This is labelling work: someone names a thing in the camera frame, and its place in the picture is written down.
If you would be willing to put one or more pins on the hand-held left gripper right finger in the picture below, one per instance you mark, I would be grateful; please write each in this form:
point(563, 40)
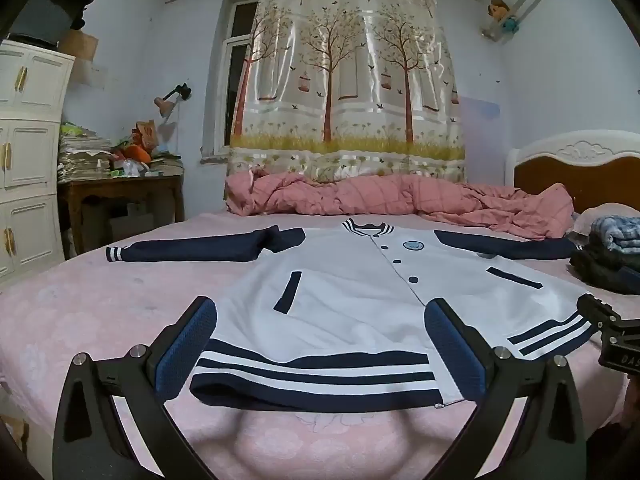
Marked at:
point(457, 345)

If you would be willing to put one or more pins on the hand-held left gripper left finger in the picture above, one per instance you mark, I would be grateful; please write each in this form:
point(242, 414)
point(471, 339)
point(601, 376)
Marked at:
point(185, 350)

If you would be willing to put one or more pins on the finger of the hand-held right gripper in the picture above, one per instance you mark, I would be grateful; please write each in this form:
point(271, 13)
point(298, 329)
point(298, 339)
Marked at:
point(597, 310)

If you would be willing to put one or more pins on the white and navy jacket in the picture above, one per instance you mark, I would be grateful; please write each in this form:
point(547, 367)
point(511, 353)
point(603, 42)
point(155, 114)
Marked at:
point(340, 300)

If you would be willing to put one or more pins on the pile of folded clothes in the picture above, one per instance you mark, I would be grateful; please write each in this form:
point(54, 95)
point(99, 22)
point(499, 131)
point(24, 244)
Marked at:
point(607, 255)

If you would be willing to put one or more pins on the bed with pink sheet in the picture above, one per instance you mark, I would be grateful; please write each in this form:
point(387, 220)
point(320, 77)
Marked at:
point(100, 300)

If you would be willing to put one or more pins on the pink bed blanket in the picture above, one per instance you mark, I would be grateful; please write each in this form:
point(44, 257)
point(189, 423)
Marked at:
point(617, 209)

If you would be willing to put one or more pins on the grey cardboard box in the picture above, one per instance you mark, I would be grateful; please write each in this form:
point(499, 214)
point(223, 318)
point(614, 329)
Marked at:
point(131, 226)

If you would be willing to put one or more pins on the white and brown headboard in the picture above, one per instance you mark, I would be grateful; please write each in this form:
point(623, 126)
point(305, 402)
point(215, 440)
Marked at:
point(580, 165)

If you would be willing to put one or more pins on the pink checked quilt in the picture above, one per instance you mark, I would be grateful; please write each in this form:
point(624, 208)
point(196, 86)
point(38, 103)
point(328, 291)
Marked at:
point(380, 200)

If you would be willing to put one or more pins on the brown wooden desk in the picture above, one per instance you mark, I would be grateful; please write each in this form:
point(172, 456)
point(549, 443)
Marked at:
point(120, 187)

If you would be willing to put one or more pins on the stack of books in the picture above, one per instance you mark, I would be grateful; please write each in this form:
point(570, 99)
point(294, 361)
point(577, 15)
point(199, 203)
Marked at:
point(167, 166)

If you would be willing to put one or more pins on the orange plush toy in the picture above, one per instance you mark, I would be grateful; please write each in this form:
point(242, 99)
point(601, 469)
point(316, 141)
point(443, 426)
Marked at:
point(137, 147)

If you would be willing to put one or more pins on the stack of papers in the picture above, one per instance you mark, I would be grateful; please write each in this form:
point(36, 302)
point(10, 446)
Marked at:
point(82, 157)

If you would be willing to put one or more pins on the cream drawer cabinet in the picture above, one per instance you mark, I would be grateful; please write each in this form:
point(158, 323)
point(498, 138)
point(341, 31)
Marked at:
point(30, 160)

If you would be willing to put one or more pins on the pink desk lamp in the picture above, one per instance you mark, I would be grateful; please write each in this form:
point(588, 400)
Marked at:
point(165, 105)

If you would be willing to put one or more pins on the white framed window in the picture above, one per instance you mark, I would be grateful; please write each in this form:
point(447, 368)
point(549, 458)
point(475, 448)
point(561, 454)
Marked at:
point(235, 80)

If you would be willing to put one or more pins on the tree print curtain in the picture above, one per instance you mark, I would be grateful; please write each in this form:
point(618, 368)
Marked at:
point(350, 75)

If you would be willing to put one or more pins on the dark storage bag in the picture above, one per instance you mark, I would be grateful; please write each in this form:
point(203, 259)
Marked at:
point(60, 0)

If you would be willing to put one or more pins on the wall plush toy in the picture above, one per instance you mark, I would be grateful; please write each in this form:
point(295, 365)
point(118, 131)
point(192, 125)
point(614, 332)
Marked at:
point(502, 15)

